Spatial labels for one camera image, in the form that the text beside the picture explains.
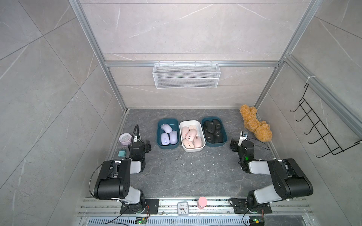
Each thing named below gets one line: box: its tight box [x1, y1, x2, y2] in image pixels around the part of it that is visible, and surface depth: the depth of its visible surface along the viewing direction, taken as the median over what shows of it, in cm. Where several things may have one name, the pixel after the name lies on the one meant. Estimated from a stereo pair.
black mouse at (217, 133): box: [213, 129, 222, 138], surface depth 100 cm
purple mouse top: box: [160, 132, 171, 146], surface depth 100 cm
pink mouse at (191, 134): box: [185, 129, 198, 142], surface depth 99 cm
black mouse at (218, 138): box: [213, 134, 224, 144], surface depth 100 cm
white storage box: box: [178, 119, 206, 153], surface depth 99 cm
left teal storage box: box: [156, 118, 180, 150], surface depth 102 cm
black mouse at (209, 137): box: [205, 131, 214, 144], surface depth 97 cm
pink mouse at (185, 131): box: [181, 126, 190, 139], surface depth 103 cm
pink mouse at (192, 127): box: [188, 125, 198, 131], surface depth 106 cm
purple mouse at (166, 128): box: [160, 123, 173, 134], surface depth 105 cm
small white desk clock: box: [177, 201, 190, 217], surface depth 73 cm
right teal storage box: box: [201, 116, 228, 147], surface depth 100 cm
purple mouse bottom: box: [169, 130, 178, 145], surface depth 100 cm
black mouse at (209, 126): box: [205, 121, 216, 134], surface depth 102 cm
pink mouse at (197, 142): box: [192, 136, 203, 148], surface depth 97 cm
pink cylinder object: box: [197, 196, 208, 210], surface depth 70 cm
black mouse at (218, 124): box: [212, 119, 222, 130], surface depth 105 cm
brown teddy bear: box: [239, 104, 273, 143], surface depth 99 cm
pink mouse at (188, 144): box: [182, 138, 196, 149], surface depth 97 cm
